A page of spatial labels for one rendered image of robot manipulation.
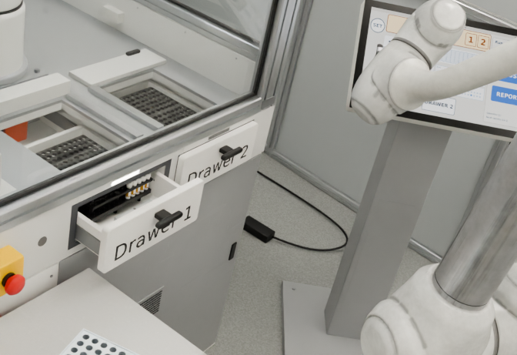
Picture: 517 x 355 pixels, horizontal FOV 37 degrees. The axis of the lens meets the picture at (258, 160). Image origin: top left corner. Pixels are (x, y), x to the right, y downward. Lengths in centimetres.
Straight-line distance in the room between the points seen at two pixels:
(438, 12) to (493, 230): 51
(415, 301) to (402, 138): 101
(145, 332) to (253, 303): 129
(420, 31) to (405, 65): 10
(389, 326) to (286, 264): 171
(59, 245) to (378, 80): 71
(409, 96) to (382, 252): 107
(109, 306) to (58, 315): 10
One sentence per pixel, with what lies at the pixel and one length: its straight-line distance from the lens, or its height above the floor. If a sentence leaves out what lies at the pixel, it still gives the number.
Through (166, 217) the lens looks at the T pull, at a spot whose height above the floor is 91.
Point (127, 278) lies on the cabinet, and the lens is 186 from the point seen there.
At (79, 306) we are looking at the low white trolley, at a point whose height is 76.
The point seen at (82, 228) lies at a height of 87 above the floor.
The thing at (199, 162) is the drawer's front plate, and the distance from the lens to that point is 180.
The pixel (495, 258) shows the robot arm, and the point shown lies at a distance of 126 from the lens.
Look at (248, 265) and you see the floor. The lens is 296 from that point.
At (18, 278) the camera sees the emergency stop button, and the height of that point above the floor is 89.
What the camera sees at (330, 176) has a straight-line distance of 347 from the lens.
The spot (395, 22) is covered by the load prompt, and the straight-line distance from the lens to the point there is 217.
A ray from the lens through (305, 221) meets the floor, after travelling 327.
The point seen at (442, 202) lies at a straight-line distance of 319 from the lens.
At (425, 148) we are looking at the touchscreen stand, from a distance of 230.
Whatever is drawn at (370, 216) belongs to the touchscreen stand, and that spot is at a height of 56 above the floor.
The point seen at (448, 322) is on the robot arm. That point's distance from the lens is 131.
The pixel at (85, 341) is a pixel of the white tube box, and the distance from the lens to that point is 147.
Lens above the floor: 185
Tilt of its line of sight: 31 degrees down
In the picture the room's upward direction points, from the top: 14 degrees clockwise
